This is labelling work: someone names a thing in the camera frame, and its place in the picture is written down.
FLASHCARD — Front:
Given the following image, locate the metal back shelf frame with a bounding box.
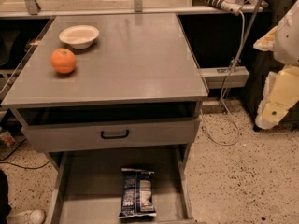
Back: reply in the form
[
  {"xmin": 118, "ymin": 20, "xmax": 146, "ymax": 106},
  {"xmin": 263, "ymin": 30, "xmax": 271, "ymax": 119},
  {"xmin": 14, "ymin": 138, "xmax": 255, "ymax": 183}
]
[{"xmin": 0, "ymin": 0, "xmax": 269, "ymax": 19}]

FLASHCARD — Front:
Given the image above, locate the small red white packet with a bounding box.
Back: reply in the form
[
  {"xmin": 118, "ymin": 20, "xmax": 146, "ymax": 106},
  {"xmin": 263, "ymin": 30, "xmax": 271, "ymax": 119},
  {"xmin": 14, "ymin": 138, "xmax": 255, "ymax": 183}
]
[{"xmin": 0, "ymin": 131, "xmax": 15, "ymax": 147}]

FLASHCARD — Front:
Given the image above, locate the blue chip bag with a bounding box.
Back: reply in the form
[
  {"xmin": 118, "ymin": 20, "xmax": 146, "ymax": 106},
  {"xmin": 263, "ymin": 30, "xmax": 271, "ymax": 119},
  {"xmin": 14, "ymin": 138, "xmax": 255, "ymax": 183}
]
[{"xmin": 119, "ymin": 168, "xmax": 156, "ymax": 218}]

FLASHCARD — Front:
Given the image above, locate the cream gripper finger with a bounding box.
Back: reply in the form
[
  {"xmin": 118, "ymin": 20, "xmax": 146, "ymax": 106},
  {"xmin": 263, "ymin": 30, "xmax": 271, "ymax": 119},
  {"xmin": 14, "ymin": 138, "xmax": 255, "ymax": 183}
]
[
  {"xmin": 253, "ymin": 27, "xmax": 277, "ymax": 51},
  {"xmin": 255, "ymin": 65, "xmax": 299, "ymax": 129}
]

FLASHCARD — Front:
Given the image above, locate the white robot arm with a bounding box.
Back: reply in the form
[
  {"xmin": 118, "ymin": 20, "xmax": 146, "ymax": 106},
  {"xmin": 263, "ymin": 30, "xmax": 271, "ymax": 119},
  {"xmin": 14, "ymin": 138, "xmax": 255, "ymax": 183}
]
[{"xmin": 253, "ymin": 0, "xmax": 299, "ymax": 129}]

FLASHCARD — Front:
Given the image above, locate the grey drawer cabinet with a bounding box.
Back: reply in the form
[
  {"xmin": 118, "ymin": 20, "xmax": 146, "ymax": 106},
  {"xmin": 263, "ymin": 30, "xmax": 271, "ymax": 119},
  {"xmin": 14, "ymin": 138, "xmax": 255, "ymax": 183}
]
[{"xmin": 0, "ymin": 13, "xmax": 209, "ymax": 224}]

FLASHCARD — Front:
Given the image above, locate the orange fruit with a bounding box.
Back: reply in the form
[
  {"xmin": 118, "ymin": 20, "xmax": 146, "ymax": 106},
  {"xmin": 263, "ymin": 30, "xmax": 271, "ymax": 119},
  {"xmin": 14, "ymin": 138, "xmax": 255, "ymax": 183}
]
[{"xmin": 50, "ymin": 49, "xmax": 77, "ymax": 74}]

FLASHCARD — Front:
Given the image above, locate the white power strip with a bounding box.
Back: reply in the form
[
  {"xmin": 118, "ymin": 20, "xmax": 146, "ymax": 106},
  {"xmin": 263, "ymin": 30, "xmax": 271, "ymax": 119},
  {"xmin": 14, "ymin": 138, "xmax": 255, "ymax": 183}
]
[{"xmin": 201, "ymin": 0, "xmax": 242, "ymax": 16}]

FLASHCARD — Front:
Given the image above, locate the black drawer handle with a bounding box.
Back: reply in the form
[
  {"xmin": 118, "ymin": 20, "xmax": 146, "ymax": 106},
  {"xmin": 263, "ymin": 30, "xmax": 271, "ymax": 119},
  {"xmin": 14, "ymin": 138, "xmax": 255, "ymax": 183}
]
[{"xmin": 100, "ymin": 130, "xmax": 130, "ymax": 140}]

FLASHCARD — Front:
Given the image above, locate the black floor cable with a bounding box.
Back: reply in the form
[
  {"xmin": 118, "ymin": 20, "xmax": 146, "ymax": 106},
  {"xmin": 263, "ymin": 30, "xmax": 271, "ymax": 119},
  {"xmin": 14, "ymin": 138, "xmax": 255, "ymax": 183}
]
[{"xmin": 0, "ymin": 137, "xmax": 50, "ymax": 171}]

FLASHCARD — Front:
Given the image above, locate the grey top drawer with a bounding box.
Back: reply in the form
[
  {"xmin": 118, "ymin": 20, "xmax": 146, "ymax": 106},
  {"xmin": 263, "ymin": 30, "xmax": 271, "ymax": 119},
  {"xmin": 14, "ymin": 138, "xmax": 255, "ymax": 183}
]
[{"xmin": 17, "ymin": 102, "xmax": 202, "ymax": 153}]

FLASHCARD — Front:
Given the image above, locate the white power cable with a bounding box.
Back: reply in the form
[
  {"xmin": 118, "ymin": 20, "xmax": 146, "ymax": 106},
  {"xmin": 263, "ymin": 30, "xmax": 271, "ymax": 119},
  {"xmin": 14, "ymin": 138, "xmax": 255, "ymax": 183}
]
[{"xmin": 200, "ymin": 9, "xmax": 247, "ymax": 147}]

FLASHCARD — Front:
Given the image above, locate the white sneaker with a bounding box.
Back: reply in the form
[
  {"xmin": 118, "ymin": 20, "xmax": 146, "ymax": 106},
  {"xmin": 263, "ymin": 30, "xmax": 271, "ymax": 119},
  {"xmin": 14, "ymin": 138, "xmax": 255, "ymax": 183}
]
[{"xmin": 7, "ymin": 209, "xmax": 46, "ymax": 224}]

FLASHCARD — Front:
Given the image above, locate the white paper bowl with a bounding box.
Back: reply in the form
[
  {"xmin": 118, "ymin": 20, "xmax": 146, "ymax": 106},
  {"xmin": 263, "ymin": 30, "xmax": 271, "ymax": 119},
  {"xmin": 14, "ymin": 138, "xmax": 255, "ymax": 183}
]
[{"xmin": 59, "ymin": 25, "xmax": 99, "ymax": 49}]

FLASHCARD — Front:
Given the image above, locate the grey open middle drawer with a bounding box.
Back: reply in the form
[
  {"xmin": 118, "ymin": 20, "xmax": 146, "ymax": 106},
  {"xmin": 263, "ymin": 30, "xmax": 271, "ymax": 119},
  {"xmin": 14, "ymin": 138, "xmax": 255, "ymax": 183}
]
[{"xmin": 45, "ymin": 147, "xmax": 195, "ymax": 224}]

